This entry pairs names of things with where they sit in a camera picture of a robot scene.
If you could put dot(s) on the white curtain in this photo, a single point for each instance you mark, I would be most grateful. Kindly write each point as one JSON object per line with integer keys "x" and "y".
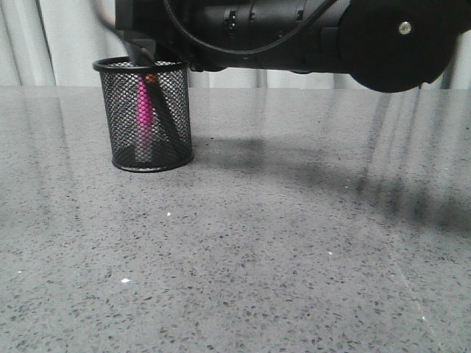
{"x": 55, "y": 42}

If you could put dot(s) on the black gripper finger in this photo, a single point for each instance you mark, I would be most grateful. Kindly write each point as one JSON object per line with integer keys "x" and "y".
{"x": 140, "y": 48}

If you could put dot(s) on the black mesh pen bin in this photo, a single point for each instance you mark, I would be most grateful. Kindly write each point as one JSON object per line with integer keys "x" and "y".
{"x": 119, "y": 79}

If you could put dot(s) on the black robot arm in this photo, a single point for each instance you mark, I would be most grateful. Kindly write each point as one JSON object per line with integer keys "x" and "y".
{"x": 387, "y": 46}

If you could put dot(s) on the pink highlighter pen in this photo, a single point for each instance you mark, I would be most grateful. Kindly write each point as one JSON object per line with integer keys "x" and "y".
{"x": 143, "y": 147}

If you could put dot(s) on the grey orange scissors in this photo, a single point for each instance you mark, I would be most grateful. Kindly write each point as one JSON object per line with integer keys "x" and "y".
{"x": 168, "y": 135}

